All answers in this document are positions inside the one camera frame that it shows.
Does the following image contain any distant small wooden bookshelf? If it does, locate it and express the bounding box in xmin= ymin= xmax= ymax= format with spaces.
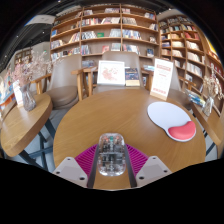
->
xmin=13 ymin=48 xmax=34 ymax=69

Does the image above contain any white mouse pad, red wrist rest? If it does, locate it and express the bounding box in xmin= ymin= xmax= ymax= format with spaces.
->
xmin=146 ymin=101 xmax=197 ymax=143

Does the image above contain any beige wooden armchair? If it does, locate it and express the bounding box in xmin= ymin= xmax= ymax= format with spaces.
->
xmin=33 ymin=54 xmax=84 ymax=110
xmin=83 ymin=50 xmax=152 ymax=95
xmin=166 ymin=63 xmax=198 ymax=110

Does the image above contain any wide wooden bookshelf unit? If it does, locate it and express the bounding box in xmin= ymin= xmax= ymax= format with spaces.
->
xmin=49 ymin=3 xmax=159 ymax=68

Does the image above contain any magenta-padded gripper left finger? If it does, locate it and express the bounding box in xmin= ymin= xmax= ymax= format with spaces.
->
xmin=52 ymin=143 xmax=100 ymax=190

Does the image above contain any dark upright book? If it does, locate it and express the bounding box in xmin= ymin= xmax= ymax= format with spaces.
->
xmin=124 ymin=67 xmax=141 ymax=87

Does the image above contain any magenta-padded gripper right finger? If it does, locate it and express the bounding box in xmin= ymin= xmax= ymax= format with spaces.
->
xmin=124 ymin=143 xmax=173 ymax=189

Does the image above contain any white framed floral picture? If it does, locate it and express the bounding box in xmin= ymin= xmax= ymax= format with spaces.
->
xmin=96 ymin=60 xmax=126 ymax=87

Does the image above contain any transparent computer mouse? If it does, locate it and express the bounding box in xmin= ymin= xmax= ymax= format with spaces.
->
xmin=96 ymin=132 xmax=127 ymax=177

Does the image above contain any round wooden side table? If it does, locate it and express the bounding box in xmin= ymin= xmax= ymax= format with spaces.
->
xmin=0 ymin=93 xmax=56 ymax=168

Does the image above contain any colourful flat books stack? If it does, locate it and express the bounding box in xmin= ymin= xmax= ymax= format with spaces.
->
xmin=185 ymin=89 xmax=207 ymax=108

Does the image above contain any angled wooden bookshelf unit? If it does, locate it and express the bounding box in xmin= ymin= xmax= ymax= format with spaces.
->
xmin=158 ymin=14 xmax=224 ymax=101

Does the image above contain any small white card sign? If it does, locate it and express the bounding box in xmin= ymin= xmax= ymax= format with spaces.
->
xmin=12 ymin=80 xmax=25 ymax=108

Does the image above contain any glass vase with pink flowers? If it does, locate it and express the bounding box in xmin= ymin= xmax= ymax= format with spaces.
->
xmin=11 ymin=51 xmax=54 ymax=112

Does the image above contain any glass vase with dried flowers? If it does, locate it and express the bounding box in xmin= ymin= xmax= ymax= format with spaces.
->
xmin=201 ymin=64 xmax=224 ymax=118

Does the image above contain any wooden table with dark legs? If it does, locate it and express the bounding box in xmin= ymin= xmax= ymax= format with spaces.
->
xmin=191 ymin=103 xmax=224 ymax=156

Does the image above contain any white sign on wooden base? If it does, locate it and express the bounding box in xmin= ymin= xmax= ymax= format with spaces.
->
xmin=149 ymin=58 xmax=174 ymax=102

